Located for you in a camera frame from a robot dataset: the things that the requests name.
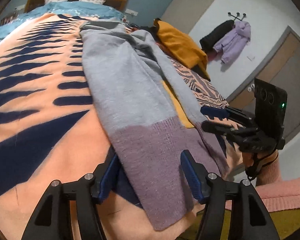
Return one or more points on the lilac hanging jacket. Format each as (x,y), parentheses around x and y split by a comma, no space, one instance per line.
(236,40)

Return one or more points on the white wall switch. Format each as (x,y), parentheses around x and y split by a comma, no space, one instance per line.
(251,57)

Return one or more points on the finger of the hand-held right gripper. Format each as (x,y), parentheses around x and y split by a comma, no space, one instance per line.
(215,127)
(212,111)

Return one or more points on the mustard yellow garment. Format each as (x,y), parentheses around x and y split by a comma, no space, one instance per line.
(180,45)

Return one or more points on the black hanging jacket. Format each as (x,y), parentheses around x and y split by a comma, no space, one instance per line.
(215,35)

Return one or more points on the black garment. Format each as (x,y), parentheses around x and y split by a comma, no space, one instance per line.
(153,33)

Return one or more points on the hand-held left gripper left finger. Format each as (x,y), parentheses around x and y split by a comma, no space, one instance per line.
(107,177)

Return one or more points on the wooden door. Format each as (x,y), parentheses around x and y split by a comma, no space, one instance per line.
(290,62)

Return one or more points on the bedside bottles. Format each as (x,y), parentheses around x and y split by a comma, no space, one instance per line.
(12,16)

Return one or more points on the white wall socket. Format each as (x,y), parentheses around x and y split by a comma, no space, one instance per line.
(131,11)

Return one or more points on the pink hanging garment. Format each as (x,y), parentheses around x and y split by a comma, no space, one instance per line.
(213,55)

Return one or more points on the person's pink sweater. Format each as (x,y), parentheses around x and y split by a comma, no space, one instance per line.
(285,192)

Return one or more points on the black wall coat hooks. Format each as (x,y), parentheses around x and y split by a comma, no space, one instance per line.
(237,15)

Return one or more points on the orange blue patterned blanket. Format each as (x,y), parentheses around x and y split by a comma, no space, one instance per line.
(52,142)

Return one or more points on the grey purple knit cardigan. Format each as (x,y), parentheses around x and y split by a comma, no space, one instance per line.
(130,92)

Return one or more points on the person's olive pants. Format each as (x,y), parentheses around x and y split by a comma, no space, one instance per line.
(290,225)

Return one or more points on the light blue duvet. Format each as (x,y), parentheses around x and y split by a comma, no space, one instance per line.
(65,7)

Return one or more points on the person's right hand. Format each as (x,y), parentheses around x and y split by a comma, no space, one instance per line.
(247,158)

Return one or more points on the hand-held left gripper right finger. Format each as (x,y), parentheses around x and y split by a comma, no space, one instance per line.
(190,177)

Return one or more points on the person's right forearm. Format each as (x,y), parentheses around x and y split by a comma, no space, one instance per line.
(268,170)

